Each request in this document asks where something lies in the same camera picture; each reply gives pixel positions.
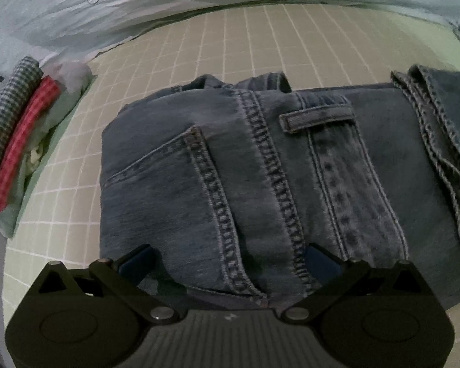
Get light blue carrot print sheet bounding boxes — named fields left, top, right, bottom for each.
left=0, top=0, right=460, bottom=70

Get green grid mat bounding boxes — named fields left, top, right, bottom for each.
left=2, top=0, right=460, bottom=357

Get white folded cloth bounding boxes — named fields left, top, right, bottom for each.
left=42, top=60, right=93, bottom=102

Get blue denim jeans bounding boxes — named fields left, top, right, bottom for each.
left=99, top=64, right=460, bottom=312

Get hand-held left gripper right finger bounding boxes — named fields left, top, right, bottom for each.
left=279, top=243, right=432, bottom=325

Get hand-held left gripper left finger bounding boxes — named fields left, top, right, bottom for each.
left=37, top=243, right=185, bottom=325

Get green white checked folded shirt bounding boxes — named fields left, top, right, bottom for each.
left=0, top=56, right=45, bottom=205

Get stack of folded clothes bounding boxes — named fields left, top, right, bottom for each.
left=0, top=74, right=99, bottom=239

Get red checked folded cloth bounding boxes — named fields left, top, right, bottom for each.
left=0, top=77, right=62, bottom=217

